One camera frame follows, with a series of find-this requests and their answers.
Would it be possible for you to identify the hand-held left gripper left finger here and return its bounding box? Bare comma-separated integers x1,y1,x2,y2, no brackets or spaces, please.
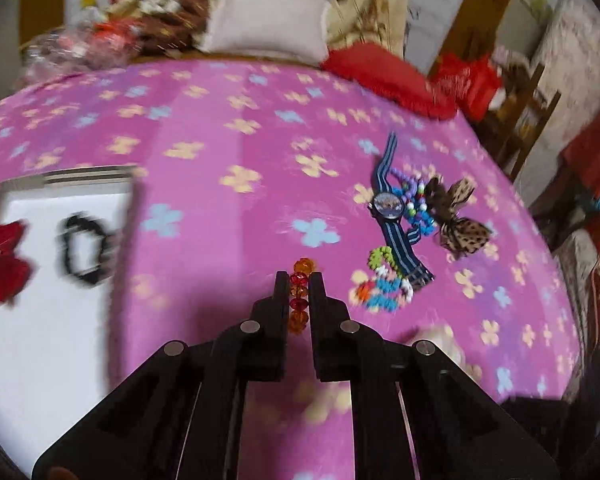
31,271,291,480

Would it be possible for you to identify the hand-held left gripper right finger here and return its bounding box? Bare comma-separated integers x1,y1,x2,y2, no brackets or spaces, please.
307,271,561,480

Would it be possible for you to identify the orange red bead bracelet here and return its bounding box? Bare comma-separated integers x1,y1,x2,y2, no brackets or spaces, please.
287,258,315,336

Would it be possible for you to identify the large multicoloured bead bracelet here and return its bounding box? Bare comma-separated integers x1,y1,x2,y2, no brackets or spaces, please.
351,247,414,312

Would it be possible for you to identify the blue striped strap wristwatch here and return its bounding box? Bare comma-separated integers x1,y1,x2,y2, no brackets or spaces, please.
367,132,436,291

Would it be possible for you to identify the cream scrunchie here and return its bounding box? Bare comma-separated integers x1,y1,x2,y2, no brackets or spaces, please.
399,324,482,382

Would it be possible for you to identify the blue bead bracelet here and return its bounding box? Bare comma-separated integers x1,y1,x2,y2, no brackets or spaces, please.
404,205,436,237

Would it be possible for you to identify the small multicoloured bead bracelet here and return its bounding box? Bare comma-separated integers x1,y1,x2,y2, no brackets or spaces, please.
406,183,429,216

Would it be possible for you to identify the purple bead bracelet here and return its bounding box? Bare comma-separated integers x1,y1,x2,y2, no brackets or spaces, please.
390,167,424,199

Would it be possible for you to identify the leopard print hair bow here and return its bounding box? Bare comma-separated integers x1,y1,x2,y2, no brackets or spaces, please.
424,176,494,257

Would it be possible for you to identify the white tray with striped rim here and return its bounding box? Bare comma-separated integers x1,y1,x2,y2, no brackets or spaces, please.
0,165,146,466

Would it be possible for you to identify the pink floral blanket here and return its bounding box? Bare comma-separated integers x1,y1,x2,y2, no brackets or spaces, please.
0,55,581,480

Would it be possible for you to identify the black scrunchie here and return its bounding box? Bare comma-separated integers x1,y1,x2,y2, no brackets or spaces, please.
55,212,119,287

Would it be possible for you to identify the red pillow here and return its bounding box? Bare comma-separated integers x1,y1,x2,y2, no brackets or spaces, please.
320,42,461,121

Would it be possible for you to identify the red paper bag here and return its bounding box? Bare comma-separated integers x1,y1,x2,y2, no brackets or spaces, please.
432,52,504,122

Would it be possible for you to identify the red hair bow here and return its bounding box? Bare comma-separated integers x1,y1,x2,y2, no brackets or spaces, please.
0,221,34,304

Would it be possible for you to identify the white pillow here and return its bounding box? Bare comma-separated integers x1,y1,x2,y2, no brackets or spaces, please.
199,0,334,64

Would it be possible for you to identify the wooden chair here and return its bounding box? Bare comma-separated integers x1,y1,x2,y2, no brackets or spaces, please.
480,62,564,182

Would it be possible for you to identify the beige floral quilt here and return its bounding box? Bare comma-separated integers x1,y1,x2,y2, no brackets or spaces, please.
175,0,411,57

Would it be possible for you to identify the red cloth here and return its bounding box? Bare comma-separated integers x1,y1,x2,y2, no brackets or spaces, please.
562,109,600,202

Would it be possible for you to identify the pile of plastic bags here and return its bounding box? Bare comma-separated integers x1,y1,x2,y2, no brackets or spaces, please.
20,0,206,74

